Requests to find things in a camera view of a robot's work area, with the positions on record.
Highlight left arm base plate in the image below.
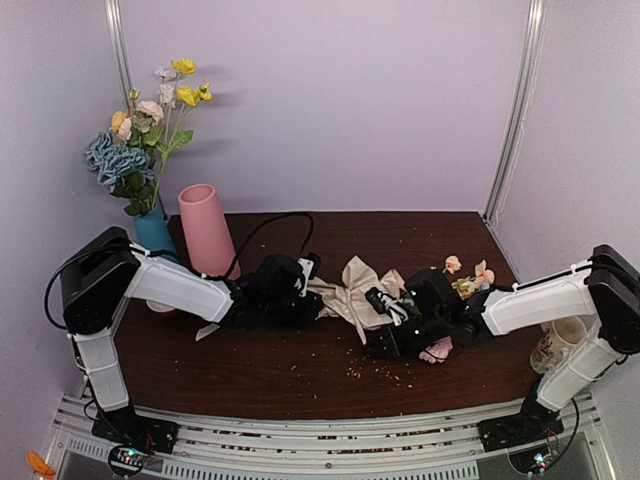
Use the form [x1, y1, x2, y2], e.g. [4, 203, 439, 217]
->
[91, 416, 179, 454]

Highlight orange object at corner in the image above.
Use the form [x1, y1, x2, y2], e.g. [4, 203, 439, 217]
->
[26, 451, 56, 480]

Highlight aluminium frame post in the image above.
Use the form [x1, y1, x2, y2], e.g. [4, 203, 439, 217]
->
[103, 0, 134, 110]
[484, 0, 546, 228]

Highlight pink tall vase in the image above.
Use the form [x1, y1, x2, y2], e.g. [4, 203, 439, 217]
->
[178, 184, 236, 276]

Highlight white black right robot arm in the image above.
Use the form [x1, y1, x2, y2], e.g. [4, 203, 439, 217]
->
[365, 244, 639, 442]

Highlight right aluminium frame post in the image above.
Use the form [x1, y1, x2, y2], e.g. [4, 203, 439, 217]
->
[484, 0, 546, 228]

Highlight teal frosted vase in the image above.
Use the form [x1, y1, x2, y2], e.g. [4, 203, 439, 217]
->
[134, 206, 178, 261]

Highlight beige pink wrapping paper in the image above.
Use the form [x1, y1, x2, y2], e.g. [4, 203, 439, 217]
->
[309, 256, 404, 344]

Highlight artificial flowers in teal vase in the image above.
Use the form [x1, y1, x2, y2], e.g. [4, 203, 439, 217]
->
[84, 58, 214, 217]

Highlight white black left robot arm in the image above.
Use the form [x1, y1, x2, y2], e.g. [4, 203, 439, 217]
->
[56, 227, 323, 444]

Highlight white bowl orange outside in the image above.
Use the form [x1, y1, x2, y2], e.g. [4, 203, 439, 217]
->
[145, 300, 176, 318]

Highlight left aluminium frame post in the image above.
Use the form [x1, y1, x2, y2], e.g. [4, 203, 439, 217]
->
[103, 0, 134, 110]

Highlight flower bunch pink blue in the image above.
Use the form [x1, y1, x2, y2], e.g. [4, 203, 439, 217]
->
[418, 254, 496, 365]

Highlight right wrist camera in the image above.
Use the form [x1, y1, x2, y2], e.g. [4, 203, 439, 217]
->
[365, 269, 464, 326]

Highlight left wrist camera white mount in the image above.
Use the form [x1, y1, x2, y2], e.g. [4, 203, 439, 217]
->
[294, 252, 321, 297]

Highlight floral ceramic mug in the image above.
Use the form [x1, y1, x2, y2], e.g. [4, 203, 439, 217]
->
[529, 316, 587, 374]

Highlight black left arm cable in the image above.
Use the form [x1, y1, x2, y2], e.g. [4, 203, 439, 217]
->
[227, 212, 316, 281]

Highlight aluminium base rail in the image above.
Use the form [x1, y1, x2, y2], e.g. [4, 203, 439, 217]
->
[42, 393, 621, 479]

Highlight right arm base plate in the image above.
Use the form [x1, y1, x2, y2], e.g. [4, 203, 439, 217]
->
[477, 413, 564, 452]

